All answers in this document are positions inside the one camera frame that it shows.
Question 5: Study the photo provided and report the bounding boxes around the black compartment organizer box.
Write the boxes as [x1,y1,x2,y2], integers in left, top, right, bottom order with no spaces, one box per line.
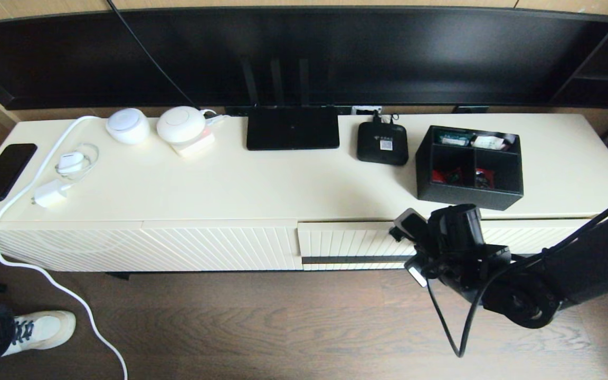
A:
[415,125,525,211]

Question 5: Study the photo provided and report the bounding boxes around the cream fluted drawer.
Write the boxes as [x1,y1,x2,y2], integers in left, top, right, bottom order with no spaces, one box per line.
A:
[298,215,600,271]

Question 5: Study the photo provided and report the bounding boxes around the white ribbed cabinet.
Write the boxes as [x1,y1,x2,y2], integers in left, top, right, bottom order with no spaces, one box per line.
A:
[0,112,608,272]

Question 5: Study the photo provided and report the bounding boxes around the red snack packet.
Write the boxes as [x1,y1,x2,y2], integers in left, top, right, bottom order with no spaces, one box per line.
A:
[432,168,466,186]

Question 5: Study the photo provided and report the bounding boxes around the black set-top box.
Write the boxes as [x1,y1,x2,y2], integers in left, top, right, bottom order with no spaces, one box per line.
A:
[357,120,409,166]

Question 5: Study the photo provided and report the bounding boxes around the green tube packet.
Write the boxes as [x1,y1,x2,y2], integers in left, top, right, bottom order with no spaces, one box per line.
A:
[438,132,471,147]

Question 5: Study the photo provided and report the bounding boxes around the white crumpled packet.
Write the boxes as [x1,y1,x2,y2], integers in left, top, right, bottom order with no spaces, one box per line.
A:
[470,133,516,151]

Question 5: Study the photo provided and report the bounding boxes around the black router with antennas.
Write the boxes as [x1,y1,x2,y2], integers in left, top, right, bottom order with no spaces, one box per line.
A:
[241,58,340,151]

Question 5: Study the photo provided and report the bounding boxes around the cream fluted cabinet door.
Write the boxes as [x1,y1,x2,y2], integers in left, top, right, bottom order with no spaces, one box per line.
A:
[143,219,303,271]

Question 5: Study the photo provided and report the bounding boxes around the black television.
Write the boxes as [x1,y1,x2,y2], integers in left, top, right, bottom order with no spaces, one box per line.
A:
[0,6,608,112]

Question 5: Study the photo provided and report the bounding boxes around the cream pink flat box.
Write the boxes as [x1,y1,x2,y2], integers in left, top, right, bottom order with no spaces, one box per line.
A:
[169,129,216,158]

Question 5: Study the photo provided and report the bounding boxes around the large white dome device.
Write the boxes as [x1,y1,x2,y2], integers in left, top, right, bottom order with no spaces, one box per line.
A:
[156,106,207,146]

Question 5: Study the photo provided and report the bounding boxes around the small white round speaker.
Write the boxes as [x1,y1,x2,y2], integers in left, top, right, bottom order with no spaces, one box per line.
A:
[105,108,151,146]

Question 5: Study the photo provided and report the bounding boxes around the cream fluted rounded-corner panel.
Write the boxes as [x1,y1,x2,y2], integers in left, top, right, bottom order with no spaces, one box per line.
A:
[0,219,149,271]

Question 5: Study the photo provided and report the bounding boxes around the white charger adapter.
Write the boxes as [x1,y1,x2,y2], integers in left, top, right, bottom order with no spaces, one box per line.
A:
[31,179,72,208]

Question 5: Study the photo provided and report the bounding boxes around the white sneaker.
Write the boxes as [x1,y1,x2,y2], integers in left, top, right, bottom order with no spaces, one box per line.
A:
[2,310,77,357]

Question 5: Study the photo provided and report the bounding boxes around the black smartphone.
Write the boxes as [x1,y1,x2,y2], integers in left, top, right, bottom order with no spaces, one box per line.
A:
[0,143,38,203]

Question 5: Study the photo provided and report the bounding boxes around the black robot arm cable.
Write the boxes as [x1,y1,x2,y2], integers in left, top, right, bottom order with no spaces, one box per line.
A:
[426,190,608,358]

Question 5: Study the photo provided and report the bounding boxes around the black set-top box cables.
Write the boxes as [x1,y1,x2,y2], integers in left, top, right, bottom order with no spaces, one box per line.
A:
[370,109,401,125]

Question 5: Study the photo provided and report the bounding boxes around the white plug with cable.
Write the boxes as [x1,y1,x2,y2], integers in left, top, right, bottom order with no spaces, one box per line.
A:
[201,109,231,128]

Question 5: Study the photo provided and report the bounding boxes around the small white case with cable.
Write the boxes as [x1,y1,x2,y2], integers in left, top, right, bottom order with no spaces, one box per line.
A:
[55,144,99,177]

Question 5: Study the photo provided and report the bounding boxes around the thin black television cable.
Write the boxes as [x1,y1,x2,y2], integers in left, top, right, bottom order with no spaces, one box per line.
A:
[106,0,199,109]

